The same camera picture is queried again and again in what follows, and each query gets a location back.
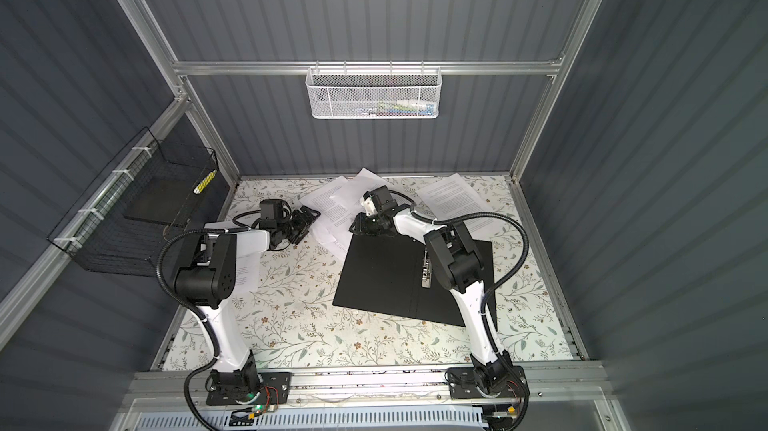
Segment yellow green marker pen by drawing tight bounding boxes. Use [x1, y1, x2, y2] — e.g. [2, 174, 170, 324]
[193, 170, 218, 195]

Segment white wire mesh basket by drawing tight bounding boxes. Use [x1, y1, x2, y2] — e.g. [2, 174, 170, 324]
[305, 69, 443, 120]

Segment black wire mesh basket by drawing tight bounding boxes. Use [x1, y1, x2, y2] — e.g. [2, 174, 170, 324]
[48, 131, 219, 277]

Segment printed paper sheet left edge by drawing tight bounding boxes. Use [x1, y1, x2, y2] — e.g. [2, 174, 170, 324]
[204, 220, 251, 233]

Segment black pad in basket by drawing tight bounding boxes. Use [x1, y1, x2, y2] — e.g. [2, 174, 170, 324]
[123, 177, 202, 226]

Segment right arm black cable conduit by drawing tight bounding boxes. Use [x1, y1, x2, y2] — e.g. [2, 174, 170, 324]
[389, 189, 532, 372]

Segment pens in white basket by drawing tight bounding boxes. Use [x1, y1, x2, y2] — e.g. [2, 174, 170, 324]
[357, 99, 438, 118]

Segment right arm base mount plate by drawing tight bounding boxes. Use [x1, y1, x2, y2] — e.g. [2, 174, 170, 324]
[444, 366, 530, 400]

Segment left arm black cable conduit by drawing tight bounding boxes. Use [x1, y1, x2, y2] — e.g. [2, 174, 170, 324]
[155, 207, 289, 431]

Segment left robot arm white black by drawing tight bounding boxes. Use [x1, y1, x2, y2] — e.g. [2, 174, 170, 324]
[170, 199, 321, 412]

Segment printed paper sheet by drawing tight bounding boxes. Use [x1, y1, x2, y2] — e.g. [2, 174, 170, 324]
[417, 174, 504, 241]
[330, 168, 389, 215]
[299, 177, 354, 260]
[233, 252, 262, 295]

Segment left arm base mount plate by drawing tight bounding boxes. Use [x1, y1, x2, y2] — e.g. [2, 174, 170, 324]
[205, 370, 292, 406]

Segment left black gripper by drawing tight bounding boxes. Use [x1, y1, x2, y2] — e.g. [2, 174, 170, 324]
[277, 206, 319, 244]

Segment aluminium front rail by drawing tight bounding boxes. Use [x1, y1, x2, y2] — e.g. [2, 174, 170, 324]
[119, 360, 614, 412]

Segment red folder black inside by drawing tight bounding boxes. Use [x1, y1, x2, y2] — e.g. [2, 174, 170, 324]
[333, 235, 464, 327]

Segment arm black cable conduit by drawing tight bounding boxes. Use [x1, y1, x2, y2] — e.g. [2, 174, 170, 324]
[155, 207, 289, 431]
[389, 189, 532, 372]

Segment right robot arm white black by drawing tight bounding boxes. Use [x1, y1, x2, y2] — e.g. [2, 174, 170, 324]
[349, 186, 530, 403]

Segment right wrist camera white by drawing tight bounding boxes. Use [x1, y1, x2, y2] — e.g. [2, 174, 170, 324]
[360, 192, 378, 216]

